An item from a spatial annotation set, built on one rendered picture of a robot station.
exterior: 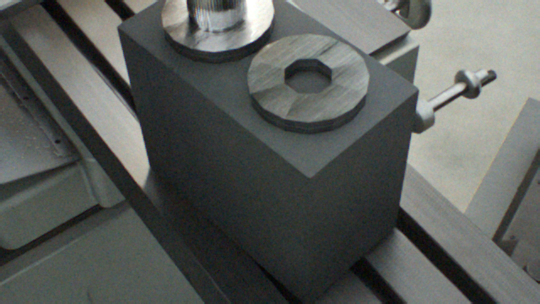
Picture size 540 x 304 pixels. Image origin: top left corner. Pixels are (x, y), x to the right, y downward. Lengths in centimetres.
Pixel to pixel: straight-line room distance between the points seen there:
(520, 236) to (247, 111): 65
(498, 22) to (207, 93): 180
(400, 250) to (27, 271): 49
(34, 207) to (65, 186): 4
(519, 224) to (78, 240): 60
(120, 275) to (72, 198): 21
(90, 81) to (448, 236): 41
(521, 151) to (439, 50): 78
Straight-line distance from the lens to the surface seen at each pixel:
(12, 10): 100
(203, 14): 62
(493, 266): 75
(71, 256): 106
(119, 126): 84
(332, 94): 58
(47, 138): 95
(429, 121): 139
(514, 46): 230
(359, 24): 123
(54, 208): 99
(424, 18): 140
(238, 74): 61
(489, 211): 142
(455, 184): 195
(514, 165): 149
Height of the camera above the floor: 154
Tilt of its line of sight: 51 degrees down
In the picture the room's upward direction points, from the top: 2 degrees counter-clockwise
